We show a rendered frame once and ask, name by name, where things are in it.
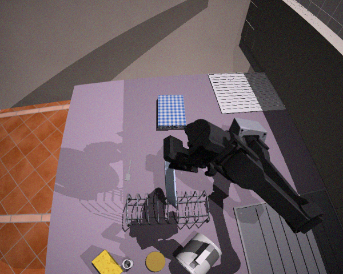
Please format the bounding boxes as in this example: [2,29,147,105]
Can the blue checkered towel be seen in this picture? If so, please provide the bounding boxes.
[158,95,186,129]

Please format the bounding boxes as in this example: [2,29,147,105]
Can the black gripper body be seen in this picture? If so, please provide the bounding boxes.
[163,135,217,177]

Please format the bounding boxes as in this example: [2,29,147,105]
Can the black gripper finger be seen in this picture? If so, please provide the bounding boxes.
[169,163,186,169]
[175,164,198,173]

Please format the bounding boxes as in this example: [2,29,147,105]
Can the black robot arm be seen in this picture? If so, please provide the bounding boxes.
[184,119,324,234]

